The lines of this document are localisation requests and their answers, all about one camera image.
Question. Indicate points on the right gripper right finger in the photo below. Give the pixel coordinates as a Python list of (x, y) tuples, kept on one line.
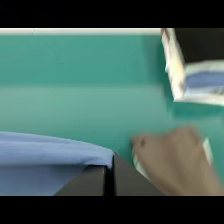
[(130, 181)]

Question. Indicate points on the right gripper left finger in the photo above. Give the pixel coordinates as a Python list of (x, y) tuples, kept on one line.
[(90, 183)]

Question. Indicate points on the light blue shirt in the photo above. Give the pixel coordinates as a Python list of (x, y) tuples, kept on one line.
[(40, 156)]

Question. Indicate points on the person's hand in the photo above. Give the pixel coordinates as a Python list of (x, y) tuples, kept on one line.
[(176, 160)]

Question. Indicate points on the white folded garment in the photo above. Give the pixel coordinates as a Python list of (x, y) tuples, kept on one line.
[(175, 66)]

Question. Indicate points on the blue folded garment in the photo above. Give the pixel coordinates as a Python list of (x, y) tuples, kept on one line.
[(206, 80)]

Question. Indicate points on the black garment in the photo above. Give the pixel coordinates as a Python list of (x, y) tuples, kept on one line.
[(203, 43)]

